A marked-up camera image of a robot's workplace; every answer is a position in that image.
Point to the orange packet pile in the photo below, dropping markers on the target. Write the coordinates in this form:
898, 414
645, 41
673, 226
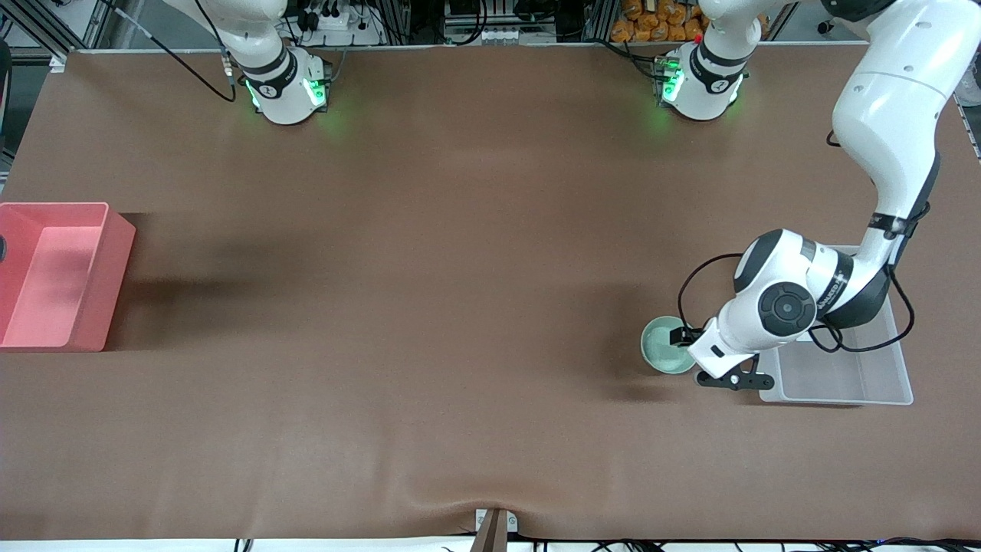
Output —
659, 23

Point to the metal table clamp bracket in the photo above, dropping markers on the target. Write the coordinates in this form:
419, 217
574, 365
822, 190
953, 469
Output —
494, 529

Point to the white power strip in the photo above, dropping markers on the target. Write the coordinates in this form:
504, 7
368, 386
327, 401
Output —
337, 27

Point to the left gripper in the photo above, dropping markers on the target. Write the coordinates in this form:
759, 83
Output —
687, 336

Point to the clear plastic bin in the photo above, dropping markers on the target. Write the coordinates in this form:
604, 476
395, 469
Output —
843, 379

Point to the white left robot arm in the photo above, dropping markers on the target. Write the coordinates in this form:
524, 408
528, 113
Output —
881, 115

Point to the white corner clip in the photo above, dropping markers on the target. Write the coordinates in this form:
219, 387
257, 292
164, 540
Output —
58, 64

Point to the brown table mat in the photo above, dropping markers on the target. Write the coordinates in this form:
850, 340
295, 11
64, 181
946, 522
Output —
460, 307

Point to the pink plastic bin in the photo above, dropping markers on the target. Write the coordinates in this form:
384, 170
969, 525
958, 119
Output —
92, 291

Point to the mint green bowl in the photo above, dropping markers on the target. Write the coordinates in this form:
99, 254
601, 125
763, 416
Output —
659, 351

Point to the black electronics rack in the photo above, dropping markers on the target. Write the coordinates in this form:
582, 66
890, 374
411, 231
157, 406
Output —
498, 19

